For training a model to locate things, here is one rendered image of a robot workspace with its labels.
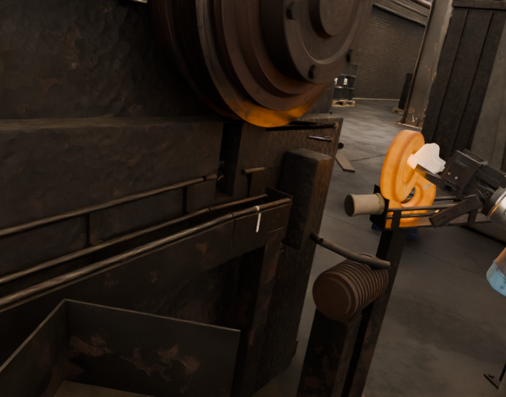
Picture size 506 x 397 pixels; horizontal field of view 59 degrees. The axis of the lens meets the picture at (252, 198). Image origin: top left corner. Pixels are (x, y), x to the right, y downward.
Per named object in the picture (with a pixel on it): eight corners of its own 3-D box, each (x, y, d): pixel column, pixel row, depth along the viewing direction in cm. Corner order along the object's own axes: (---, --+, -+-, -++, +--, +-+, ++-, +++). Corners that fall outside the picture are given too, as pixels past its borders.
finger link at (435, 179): (422, 161, 95) (459, 183, 91) (419, 168, 96) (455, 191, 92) (415, 162, 92) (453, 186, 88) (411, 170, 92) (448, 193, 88)
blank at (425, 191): (389, 228, 127) (396, 232, 124) (371, 184, 120) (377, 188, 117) (435, 199, 128) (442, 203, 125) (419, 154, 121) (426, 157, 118)
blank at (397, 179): (387, 135, 90) (403, 139, 88) (415, 124, 102) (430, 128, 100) (374, 205, 96) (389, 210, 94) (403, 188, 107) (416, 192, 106)
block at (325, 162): (266, 237, 117) (282, 148, 109) (284, 231, 123) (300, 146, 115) (300, 253, 111) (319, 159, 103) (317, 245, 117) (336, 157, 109)
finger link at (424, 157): (414, 132, 96) (452, 155, 91) (399, 157, 98) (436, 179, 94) (408, 133, 93) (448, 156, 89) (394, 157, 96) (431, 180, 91)
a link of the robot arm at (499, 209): (510, 226, 90) (503, 234, 84) (489, 213, 92) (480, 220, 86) (534, 195, 86) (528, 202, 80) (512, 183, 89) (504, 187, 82)
